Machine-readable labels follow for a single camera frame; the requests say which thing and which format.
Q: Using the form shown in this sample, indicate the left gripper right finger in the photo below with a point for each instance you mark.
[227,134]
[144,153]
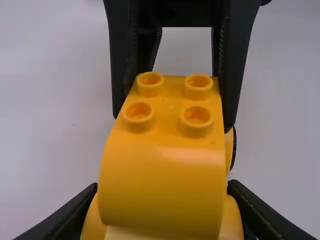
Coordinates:
[262,220]

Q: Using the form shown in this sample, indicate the yellow toy car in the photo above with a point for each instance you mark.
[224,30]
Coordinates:
[162,234]

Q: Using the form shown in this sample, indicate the yellow toy brick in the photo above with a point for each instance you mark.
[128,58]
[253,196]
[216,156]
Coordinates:
[162,180]

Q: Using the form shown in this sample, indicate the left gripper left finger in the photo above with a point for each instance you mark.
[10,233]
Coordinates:
[62,220]

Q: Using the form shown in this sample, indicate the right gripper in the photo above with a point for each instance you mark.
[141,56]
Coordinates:
[180,12]

